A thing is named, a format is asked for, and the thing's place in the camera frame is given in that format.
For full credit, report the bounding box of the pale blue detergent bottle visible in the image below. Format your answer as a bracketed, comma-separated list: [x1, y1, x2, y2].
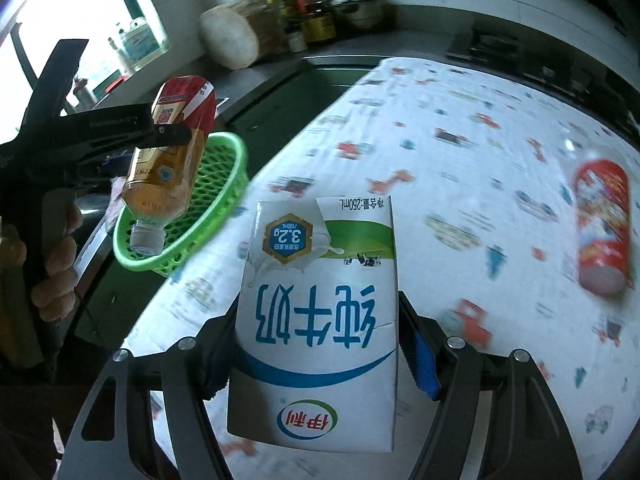
[119, 16, 167, 69]

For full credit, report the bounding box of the green plastic basket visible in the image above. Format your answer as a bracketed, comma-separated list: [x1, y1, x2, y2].
[112, 131, 249, 277]

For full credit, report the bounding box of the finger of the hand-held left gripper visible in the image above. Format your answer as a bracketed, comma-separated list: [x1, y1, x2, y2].
[74, 147, 135, 183]
[61, 109, 194, 150]

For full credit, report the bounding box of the round wooden chopping block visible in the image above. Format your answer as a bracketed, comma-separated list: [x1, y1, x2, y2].
[199, 0, 262, 71]

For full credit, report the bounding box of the amber tea bottle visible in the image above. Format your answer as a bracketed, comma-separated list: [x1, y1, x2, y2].
[121, 75, 217, 256]

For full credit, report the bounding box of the kitchen window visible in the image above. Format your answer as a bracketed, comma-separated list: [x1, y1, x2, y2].
[0, 0, 168, 111]

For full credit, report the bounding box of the white milk carton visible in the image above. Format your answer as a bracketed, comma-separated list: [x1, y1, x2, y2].
[226, 195, 400, 454]

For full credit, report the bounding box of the printed white tablecloth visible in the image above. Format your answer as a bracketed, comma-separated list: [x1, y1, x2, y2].
[120, 56, 640, 480]

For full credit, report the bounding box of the red snack tube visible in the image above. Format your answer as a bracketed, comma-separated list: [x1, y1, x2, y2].
[571, 158, 629, 297]

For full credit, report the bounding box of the person's left hand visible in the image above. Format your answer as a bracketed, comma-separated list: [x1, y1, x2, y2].
[0, 204, 84, 322]

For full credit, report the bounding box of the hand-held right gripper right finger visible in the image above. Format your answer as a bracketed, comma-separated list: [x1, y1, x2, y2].
[397, 290, 586, 480]

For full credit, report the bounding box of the metal cooking pot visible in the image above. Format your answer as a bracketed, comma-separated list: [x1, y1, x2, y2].
[329, 0, 390, 32]

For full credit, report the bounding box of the black gas stove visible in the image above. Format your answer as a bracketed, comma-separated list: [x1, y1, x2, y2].
[446, 29, 522, 62]

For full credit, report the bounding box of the group of condiment bottles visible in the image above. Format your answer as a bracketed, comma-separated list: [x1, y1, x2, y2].
[264, 0, 337, 54]

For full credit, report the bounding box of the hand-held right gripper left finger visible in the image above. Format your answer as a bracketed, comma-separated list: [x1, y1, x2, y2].
[57, 300, 238, 480]

